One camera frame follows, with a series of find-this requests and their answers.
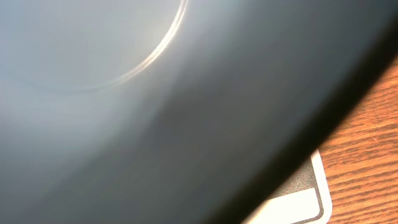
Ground teal blue bowl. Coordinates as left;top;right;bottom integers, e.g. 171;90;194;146
1;0;397;223

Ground white kitchen scale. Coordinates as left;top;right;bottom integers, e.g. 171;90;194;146
243;150;333;224

